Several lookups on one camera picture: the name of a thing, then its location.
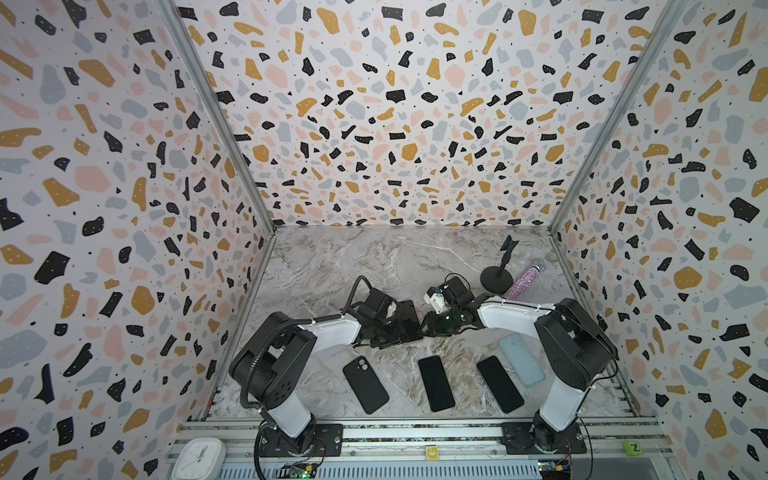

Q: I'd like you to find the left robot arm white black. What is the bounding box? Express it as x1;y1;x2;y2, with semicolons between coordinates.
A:
229;289;398;440

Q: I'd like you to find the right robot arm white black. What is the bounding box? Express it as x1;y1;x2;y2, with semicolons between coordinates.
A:
424;277;618;432

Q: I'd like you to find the black phone stand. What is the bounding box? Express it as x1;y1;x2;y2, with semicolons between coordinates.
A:
480;235;518;295

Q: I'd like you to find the light blue phone case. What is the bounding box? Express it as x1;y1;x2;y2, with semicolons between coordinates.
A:
499;333;546;387

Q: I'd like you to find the black phone case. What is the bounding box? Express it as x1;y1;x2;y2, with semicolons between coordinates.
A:
342;356;390;415

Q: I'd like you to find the black phone middle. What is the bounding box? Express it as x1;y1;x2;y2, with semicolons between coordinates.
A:
418;355;455;412

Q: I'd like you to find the black phone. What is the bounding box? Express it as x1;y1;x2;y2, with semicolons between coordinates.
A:
418;355;455;412
476;356;524;414

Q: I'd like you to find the black phone right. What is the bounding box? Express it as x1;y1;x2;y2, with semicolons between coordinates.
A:
476;356;524;414

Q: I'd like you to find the glitter purple microphone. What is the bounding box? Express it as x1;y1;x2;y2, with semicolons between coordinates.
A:
503;259;546;300

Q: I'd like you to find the yellow sticker tag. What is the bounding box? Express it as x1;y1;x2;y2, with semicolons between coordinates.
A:
425;446;439;461

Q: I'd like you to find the green sticker tag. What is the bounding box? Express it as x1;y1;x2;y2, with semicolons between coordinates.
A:
623;441;644;457

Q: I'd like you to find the white square clock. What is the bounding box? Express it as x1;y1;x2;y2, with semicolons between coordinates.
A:
171;438;226;480

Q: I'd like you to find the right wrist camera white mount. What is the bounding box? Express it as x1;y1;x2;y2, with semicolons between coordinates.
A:
424;287;451;315

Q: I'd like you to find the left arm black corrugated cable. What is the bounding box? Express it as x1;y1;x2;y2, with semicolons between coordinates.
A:
238;275;374;412

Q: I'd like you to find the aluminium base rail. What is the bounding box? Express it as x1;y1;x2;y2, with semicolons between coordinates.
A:
164;416;676;480

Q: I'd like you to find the aluminium corner post left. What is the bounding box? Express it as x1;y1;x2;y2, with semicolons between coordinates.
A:
157;0;278;234

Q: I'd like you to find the aluminium corner post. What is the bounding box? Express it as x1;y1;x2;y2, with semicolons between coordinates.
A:
547;0;685;237
157;0;278;234

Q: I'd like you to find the aluminium corner post right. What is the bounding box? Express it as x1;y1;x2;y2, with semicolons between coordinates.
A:
547;0;685;237

